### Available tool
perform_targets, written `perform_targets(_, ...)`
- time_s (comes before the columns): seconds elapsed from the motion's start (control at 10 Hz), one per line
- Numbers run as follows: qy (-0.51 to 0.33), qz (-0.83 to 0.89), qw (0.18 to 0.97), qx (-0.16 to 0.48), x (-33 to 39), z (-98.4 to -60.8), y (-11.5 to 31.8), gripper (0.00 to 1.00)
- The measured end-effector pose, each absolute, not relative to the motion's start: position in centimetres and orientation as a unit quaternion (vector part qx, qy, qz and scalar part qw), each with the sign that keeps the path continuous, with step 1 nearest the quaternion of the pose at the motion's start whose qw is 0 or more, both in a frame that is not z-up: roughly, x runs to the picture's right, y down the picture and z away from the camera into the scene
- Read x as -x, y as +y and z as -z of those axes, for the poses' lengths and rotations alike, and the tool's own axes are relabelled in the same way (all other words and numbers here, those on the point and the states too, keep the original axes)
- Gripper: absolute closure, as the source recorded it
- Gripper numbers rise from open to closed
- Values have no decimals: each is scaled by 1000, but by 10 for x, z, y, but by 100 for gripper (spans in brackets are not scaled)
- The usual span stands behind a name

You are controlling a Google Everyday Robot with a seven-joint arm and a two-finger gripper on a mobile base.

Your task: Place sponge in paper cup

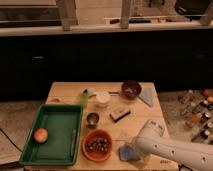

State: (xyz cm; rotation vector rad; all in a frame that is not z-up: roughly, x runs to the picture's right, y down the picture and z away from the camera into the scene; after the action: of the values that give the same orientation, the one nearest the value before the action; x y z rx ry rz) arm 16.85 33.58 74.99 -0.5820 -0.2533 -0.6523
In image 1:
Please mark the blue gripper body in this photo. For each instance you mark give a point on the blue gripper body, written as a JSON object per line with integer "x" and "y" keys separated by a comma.
{"x": 127, "y": 153}

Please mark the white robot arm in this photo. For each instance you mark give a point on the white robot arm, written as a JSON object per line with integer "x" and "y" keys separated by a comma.
{"x": 150, "y": 140}

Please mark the small metal cup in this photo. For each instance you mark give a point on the small metal cup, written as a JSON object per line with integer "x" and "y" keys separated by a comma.
{"x": 92, "y": 120}

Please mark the white paper cup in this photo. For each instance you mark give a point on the white paper cup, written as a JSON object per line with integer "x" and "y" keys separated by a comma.
{"x": 102, "y": 99}

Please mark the orange bowl of beads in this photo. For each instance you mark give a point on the orange bowl of beads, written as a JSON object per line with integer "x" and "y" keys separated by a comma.
{"x": 97, "y": 145}

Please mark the wooden table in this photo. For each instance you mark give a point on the wooden table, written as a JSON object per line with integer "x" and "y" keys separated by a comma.
{"x": 121, "y": 132}

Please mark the green pen in tray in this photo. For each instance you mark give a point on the green pen in tray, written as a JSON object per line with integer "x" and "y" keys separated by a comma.
{"x": 73, "y": 143}

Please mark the grey blue cloth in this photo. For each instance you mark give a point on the grey blue cloth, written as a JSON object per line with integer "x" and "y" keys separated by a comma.
{"x": 146, "y": 97}

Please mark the dark red bowl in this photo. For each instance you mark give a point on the dark red bowl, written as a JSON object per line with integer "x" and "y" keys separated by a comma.
{"x": 130, "y": 89}

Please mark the green plastic tray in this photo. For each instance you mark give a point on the green plastic tray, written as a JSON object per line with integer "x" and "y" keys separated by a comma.
{"x": 59, "y": 121}

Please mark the green plastic bottle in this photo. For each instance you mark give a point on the green plastic bottle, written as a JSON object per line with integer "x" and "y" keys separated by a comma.
{"x": 83, "y": 97}

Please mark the red yellow apple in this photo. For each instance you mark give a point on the red yellow apple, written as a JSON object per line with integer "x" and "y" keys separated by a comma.
{"x": 40, "y": 135}

